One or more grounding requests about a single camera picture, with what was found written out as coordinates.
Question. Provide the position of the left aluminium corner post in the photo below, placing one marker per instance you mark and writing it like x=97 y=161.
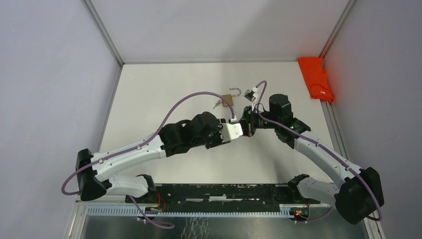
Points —
x=103 y=31

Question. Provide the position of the orange folded cloth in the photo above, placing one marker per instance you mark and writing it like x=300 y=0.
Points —
x=315 y=78

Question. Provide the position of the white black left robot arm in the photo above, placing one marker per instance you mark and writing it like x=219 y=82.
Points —
x=97 y=173

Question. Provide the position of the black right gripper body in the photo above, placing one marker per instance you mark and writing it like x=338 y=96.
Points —
x=253 y=121

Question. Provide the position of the aluminium corner frame post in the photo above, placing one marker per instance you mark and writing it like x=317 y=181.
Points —
x=337 y=28

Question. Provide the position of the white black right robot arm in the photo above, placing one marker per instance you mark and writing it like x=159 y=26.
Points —
x=356 y=193

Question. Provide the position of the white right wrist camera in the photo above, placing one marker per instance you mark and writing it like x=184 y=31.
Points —
x=253 y=96

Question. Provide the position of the aluminium front frame rail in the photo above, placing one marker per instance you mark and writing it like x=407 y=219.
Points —
x=119 y=217

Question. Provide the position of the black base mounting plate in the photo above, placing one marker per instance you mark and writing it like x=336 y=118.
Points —
x=223 y=198

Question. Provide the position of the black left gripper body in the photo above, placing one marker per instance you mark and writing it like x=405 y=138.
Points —
x=214 y=139

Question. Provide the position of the silver key bunch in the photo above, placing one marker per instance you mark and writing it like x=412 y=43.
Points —
x=218 y=103

